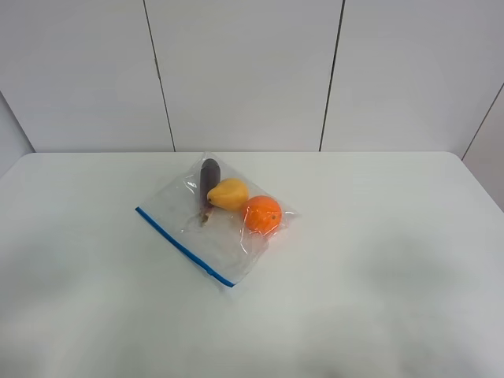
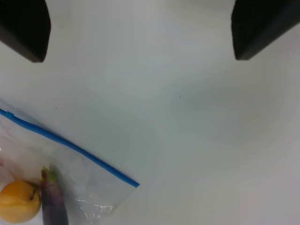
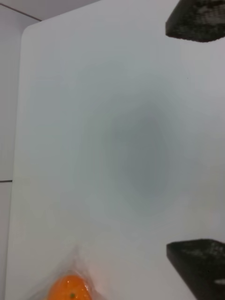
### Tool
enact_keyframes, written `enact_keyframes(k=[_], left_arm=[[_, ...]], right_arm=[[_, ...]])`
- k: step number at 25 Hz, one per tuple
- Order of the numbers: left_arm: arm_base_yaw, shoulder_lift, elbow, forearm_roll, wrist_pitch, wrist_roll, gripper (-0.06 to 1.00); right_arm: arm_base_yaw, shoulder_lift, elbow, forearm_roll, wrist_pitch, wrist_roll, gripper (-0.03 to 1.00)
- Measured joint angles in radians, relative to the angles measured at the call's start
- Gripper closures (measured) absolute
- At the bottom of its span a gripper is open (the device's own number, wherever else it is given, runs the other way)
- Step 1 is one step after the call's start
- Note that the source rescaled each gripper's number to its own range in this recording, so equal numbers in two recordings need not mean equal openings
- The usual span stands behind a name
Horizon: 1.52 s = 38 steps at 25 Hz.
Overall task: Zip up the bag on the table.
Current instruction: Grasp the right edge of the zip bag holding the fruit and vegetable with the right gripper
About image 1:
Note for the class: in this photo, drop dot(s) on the orange fruit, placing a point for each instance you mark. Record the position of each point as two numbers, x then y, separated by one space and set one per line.
262 214

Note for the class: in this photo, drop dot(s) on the yellow pear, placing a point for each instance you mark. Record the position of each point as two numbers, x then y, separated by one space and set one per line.
230 194

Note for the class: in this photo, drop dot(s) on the clear zip bag blue seal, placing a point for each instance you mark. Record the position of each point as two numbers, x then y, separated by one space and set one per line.
224 248

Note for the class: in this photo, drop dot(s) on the dark purple eggplant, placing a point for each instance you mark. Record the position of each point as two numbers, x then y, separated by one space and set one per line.
210 176

